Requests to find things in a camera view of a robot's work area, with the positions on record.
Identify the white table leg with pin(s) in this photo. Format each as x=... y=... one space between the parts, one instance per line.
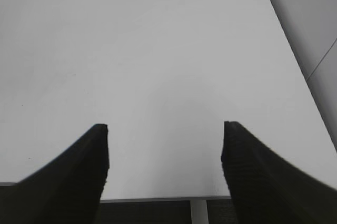
x=199 y=214

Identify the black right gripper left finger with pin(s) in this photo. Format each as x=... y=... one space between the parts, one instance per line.
x=66 y=190

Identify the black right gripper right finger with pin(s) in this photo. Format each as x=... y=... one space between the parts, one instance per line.
x=265 y=188

